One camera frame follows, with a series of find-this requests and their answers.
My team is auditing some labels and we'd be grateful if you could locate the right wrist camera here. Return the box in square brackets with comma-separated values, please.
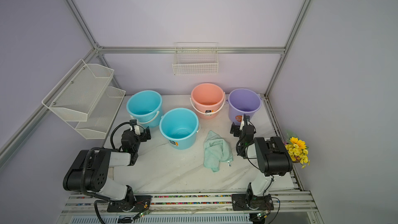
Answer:
[239, 114, 250, 131]

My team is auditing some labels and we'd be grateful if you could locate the teal plastic bucket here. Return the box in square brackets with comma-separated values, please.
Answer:
[126, 90, 163, 128]
[159, 108, 200, 150]

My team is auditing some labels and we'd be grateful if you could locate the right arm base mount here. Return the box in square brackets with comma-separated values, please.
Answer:
[231, 194, 274, 211]

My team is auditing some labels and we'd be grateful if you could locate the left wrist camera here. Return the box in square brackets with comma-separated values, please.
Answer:
[129, 119, 141, 135]

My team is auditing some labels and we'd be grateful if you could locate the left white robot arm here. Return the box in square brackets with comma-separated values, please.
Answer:
[63, 127, 151, 205]

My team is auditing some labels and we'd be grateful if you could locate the white wire wall basket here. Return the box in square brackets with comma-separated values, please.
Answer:
[172, 42, 219, 76]

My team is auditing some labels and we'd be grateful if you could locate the yellow artificial flower bouquet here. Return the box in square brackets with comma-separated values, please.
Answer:
[284, 131, 311, 168]

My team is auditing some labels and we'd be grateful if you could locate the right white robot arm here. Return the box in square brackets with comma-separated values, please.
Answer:
[230, 123, 293, 211]

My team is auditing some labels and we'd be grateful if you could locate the purple plastic bucket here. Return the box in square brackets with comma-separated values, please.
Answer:
[227, 88, 262, 125]

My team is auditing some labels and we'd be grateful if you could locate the mint green microfiber cloth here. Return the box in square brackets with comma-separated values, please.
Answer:
[203, 131, 233, 173]

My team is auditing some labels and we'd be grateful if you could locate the white mesh two-tier shelf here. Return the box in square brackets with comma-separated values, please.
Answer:
[42, 59, 125, 140]

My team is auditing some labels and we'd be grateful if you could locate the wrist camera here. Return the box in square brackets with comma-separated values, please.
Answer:
[239, 114, 250, 131]
[129, 119, 141, 135]

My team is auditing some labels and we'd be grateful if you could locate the pink plastic bucket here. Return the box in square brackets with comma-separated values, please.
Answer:
[190, 83, 226, 119]

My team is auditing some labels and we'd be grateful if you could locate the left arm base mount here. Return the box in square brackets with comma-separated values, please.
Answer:
[107, 195, 152, 213]

